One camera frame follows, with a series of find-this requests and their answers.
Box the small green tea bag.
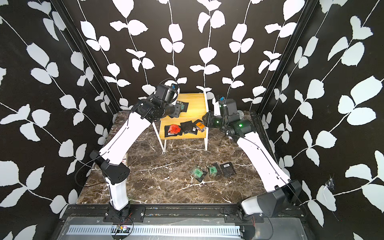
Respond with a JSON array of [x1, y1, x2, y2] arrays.
[[207, 163, 223, 178]]

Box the black barcode tea bag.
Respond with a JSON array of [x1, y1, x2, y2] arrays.
[[220, 162, 236, 178]]

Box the green label tea bag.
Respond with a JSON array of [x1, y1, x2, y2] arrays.
[[190, 166, 207, 183]]

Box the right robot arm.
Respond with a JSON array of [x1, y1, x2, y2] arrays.
[[203, 98, 302, 218]]

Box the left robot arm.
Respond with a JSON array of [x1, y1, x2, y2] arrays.
[[92, 83, 180, 216]]

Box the orange label tea bag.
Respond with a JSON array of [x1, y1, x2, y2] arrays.
[[193, 120, 206, 133]]

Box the red tea bag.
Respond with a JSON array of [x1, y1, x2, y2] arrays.
[[167, 124, 183, 136]]

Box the wooden two-tier metal shelf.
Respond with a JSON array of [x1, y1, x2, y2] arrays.
[[157, 93, 209, 153]]

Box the black tea bag lower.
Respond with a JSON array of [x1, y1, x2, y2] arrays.
[[180, 121, 198, 135]]

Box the black barcode pouch lower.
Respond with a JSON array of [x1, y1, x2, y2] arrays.
[[164, 124, 183, 138]]

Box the small green circuit board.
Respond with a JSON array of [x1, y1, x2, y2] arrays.
[[117, 225, 131, 234]]

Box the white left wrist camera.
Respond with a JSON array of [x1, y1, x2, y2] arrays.
[[170, 83, 180, 105]]

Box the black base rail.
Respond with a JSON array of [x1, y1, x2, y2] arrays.
[[59, 203, 307, 225]]

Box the white slotted cable duct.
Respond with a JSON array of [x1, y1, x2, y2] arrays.
[[65, 225, 242, 237]]

